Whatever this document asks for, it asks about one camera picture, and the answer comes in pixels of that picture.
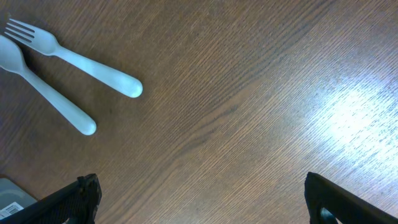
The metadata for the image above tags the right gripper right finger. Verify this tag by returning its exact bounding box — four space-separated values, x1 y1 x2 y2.
304 172 397 224

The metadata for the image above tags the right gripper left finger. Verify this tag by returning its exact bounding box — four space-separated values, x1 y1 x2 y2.
1 174 102 224

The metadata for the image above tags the clear plastic container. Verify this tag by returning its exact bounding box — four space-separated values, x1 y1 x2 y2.
1 177 37 220

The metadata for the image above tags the white plastic spoon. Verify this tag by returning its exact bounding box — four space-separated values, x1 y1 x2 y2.
1 35 96 136

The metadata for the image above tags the white plastic fork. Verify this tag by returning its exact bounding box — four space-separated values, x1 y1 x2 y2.
4 19 143 98

